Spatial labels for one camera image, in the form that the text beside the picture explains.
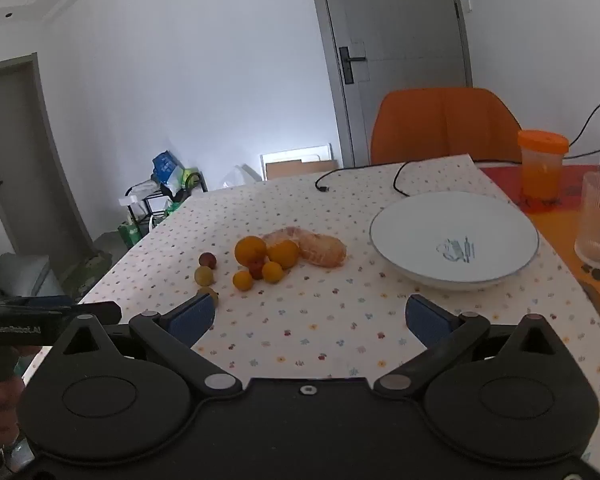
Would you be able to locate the person's left hand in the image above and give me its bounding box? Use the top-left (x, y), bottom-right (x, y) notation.
top-left (0, 376), bottom-right (27, 456)

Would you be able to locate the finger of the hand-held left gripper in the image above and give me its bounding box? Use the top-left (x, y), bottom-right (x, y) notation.
top-left (61, 301), bottom-right (122, 327)
top-left (2, 295), bottom-right (77, 311)

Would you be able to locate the white plate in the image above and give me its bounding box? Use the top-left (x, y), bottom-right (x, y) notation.
top-left (369, 191), bottom-right (540, 292)

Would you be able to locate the orange red tablecloth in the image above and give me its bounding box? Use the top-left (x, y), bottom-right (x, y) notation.
top-left (480, 162), bottom-right (600, 351)

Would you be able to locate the grey side door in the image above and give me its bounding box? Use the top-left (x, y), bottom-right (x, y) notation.
top-left (0, 54), bottom-right (93, 261)

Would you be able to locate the black power cable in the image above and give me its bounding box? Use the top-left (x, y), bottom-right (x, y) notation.
top-left (475, 149), bottom-right (600, 166)

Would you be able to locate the grey cable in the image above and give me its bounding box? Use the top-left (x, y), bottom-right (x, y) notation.
top-left (567, 100), bottom-right (600, 147)

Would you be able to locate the large orange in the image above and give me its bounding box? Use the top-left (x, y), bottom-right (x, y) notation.
top-left (234, 235), bottom-right (268, 265)

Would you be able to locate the black wire rack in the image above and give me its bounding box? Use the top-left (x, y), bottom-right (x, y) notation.
top-left (125, 172), bottom-right (208, 233)

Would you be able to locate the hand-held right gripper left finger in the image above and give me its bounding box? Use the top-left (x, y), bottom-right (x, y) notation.
top-left (52, 292), bottom-right (244, 401)

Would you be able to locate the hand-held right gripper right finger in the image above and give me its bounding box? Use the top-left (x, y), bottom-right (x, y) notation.
top-left (374, 293), bottom-right (568, 401)

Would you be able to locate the white plastic bag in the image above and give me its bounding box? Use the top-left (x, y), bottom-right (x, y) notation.
top-left (222, 164), bottom-right (261, 190)

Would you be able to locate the large peeled citrus piece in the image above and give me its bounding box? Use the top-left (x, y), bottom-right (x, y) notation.
top-left (296, 231), bottom-right (348, 267)

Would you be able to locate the medium orange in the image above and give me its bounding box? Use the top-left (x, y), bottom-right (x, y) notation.
top-left (266, 240), bottom-right (300, 269)

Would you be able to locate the orange chair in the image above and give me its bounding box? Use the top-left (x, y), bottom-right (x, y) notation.
top-left (370, 87), bottom-right (525, 166)

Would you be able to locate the orange lidded plastic container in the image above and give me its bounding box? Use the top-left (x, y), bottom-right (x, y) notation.
top-left (517, 130), bottom-right (570, 200)

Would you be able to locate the blue bag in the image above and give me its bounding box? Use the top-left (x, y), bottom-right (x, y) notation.
top-left (152, 150), bottom-right (183, 186)

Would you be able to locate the floral white tablecloth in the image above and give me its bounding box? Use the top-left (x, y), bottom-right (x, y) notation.
top-left (22, 152), bottom-right (600, 463)

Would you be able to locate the black door handle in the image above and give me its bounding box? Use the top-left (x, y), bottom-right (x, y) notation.
top-left (339, 46), bottom-right (367, 86)

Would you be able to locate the black cable with plug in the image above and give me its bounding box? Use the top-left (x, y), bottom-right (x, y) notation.
top-left (315, 160), bottom-right (418, 198)

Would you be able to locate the white framed board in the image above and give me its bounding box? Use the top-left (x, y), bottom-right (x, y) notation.
top-left (260, 144), bottom-right (337, 181)

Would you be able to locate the pinkish peeled citrus piece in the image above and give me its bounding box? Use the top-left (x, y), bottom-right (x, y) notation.
top-left (261, 227), bottom-right (306, 248)

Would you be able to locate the green box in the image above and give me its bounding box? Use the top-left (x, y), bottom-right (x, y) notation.
top-left (118, 220), bottom-right (153, 248)

